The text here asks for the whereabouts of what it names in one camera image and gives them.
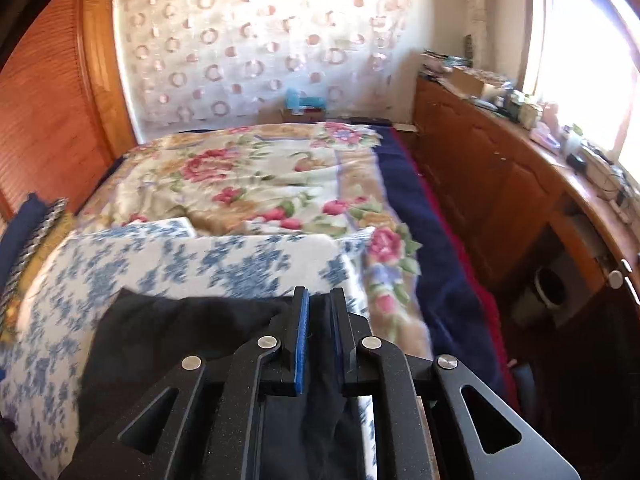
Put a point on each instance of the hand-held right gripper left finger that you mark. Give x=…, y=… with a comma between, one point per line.
x=301, y=345

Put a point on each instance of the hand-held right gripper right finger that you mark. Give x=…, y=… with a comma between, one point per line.
x=337, y=345

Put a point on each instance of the black printed t-shirt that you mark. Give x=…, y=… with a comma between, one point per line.
x=175, y=325

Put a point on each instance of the navy blue blanket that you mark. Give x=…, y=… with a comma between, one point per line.
x=430, y=240

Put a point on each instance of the white sheet with blue flowers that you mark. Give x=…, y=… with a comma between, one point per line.
x=150, y=265

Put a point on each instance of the floral blanket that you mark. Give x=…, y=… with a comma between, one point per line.
x=240, y=180

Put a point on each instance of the white bin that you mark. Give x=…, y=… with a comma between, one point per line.
x=545, y=305

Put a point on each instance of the wooden sideboard cabinet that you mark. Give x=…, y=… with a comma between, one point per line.
x=490, y=170

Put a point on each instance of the teal blue box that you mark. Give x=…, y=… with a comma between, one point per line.
x=305, y=102

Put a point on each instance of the yellow cloth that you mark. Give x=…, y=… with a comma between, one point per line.
x=47, y=255

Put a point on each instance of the black white patterned cloth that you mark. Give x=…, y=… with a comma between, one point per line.
x=40, y=235

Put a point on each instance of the cardboard box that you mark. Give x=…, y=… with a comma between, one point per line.
x=467, y=82

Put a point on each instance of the navy blue cloth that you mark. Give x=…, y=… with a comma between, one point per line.
x=27, y=220

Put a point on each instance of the clutter of small bottles and boxes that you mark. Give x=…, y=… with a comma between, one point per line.
x=540, y=115

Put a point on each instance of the white curtain with circles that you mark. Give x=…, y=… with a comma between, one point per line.
x=250, y=35

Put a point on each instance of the wooden louvered wardrobe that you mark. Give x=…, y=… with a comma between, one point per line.
x=50, y=110

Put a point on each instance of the window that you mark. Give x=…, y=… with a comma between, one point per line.
x=580, y=60

